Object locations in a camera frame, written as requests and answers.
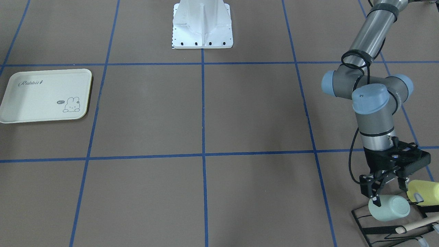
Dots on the black wire cup rack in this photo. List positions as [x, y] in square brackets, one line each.
[409, 231]

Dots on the green cup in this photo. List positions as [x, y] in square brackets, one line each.
[392, 207]

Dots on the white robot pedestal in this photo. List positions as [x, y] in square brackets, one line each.
[202, 24]

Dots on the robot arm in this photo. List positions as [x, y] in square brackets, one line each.
[374, 101]

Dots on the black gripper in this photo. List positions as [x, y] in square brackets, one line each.
[373, 160]

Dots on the white rabbit tray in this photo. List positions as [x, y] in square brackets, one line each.
[51, 95]

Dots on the yellow cup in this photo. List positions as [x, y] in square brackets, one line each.
[428, 190]

